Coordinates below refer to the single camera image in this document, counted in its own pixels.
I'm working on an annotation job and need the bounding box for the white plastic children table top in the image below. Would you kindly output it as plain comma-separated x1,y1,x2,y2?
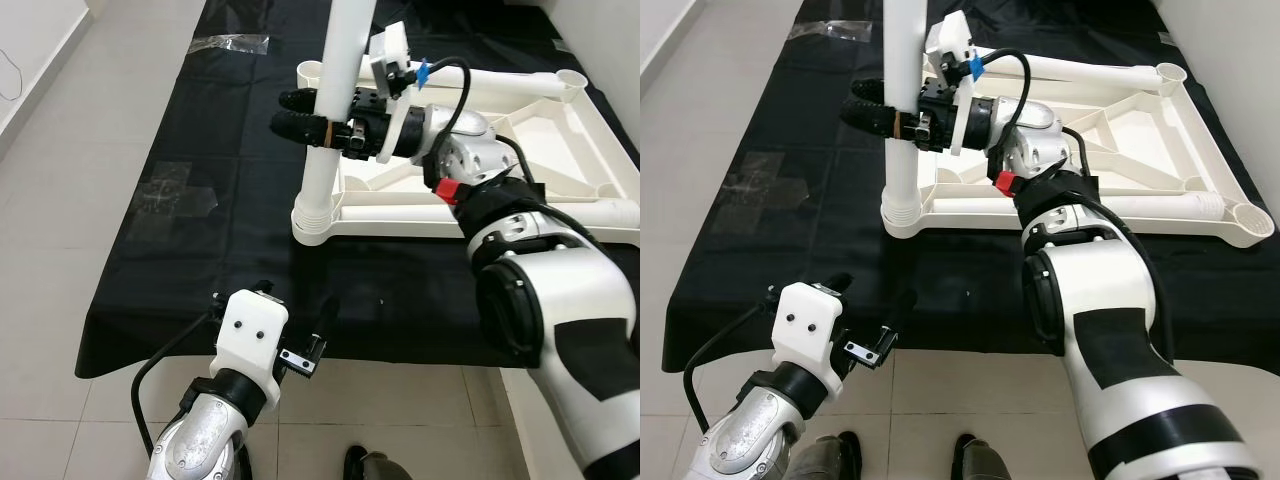
292,60,641,246
882,50,1276,249

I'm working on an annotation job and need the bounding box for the black cloth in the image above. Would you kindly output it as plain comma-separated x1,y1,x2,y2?
662,0,1280,351
75,0,641,379

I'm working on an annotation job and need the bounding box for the clear plastic film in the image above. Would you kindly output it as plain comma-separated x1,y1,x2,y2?
192,33,271,53
788,20,861,43

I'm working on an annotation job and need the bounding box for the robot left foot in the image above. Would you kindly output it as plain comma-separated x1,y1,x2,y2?
795,432,861,480

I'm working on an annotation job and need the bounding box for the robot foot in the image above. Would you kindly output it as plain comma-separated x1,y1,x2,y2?
795,432,861,480
950,432,1011,480
343,445,421,480

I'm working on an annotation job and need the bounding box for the clear tape patch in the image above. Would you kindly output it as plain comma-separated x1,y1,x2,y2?
128,160,219,243
728,150,791,236

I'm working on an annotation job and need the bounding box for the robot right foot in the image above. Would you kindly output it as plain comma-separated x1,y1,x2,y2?
950,432,1011,480
343,445,421,480

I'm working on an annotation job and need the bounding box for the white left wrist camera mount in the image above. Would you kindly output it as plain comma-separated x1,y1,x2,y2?
215,288,291,386
775,282,851,386

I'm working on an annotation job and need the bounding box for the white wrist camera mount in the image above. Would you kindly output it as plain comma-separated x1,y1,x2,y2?
775,282,851,386
215,288,291,386
368,20,426,161
925,12,986,156

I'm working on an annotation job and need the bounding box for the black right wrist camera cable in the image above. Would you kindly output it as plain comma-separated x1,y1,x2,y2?
970,50,1031,131
415,58,473,133

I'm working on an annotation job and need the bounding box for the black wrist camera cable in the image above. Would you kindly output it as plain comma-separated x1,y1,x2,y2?
130,292,226,461
415,58,473,133
688,285,791,441
970,50,1031,131

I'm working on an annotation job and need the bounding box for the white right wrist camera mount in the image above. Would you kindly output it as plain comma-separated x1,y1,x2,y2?
368,20,426,161
925,12,986,156

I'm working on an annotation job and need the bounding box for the black left wrist camera cable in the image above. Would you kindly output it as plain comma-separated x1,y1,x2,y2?
130,292,226,461
688,285,791,441

